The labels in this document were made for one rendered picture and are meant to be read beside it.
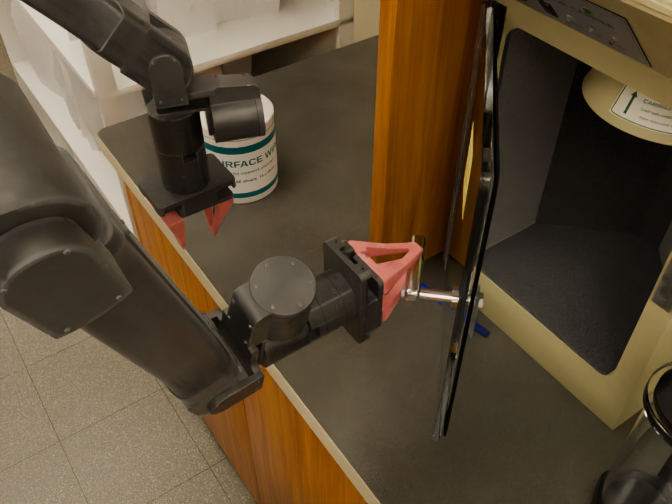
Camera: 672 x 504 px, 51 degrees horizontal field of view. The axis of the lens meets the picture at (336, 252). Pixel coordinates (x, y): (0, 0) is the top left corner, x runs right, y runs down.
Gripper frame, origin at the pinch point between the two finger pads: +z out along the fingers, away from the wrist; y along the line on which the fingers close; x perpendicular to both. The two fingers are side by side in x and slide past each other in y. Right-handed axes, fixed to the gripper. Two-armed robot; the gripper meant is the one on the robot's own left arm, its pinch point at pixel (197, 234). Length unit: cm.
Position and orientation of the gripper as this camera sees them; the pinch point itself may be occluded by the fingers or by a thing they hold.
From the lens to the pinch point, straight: 92.6
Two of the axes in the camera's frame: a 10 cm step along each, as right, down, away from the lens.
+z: 0.0, 7.1, 7.0
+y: 8.2, -4.0, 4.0
